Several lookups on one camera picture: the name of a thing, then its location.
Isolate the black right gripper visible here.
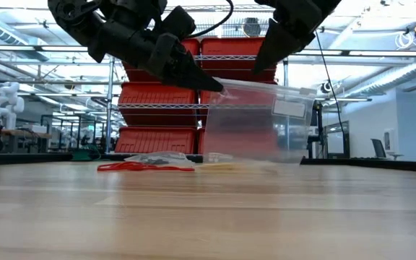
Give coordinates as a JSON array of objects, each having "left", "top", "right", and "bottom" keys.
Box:
[{"left": 253, "top": 0, "right": 342, "bottom": 74}]

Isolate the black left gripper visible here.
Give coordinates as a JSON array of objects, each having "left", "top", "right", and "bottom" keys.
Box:
[{"left": 95, "top": 5, "right": 225, "bottom": 93}]

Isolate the clear plastic zip bag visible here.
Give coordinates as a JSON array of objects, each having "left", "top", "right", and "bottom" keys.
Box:
[
  {"left": 123, "top": 150, "right": 196, "bottom": 169},
  {"left": 203, "top": 152, "right": 235, "bottom": 164},
  {"left": 202, "top": 77, "right": 317, "bottom": 164}
]

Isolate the black equipment stand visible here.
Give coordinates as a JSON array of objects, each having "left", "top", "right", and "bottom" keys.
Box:
[{"left": 307, "top": 100, "right": 350, "bottom": 160}]

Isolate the black office chair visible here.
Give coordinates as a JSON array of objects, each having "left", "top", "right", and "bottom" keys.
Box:
[{"left": 370, "top": 138, "right": 404, "bottom": 161}]

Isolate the wooden workbench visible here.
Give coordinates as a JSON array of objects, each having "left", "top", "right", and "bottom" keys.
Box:
[{"left": 0, "top": 125, "right": 53, "bottom": 153}]

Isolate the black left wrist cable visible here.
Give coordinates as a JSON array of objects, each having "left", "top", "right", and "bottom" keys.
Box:
[{"left": 188, "top": 0, "right": 235, "bottom": 39}]

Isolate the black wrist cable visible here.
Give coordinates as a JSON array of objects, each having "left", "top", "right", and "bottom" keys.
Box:
[
  {"left": 188, "top": 0, "right": 235, "bottom": 39},
  {"left": 314, "top": 30, "right": 348, "bottom": 160}
]

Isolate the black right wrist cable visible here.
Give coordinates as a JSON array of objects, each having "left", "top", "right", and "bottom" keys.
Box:
[{"left": 314, "top": 30, "right": 348, "bottom": 160}]

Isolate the chrome wire shelf cart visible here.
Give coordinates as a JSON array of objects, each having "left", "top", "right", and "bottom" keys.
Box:
[{"left": 105, "top": 5, "right": 290, "bottom": 155}]

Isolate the silver ventilation duct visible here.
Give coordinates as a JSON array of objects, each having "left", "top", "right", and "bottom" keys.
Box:
[{"left": 337, "top": 57, "right": 416, "bottom": 100}]

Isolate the white cable coil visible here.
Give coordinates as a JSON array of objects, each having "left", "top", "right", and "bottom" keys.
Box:
[{"left": 394, "top": 31, "right": 415, "bottom": 51}]

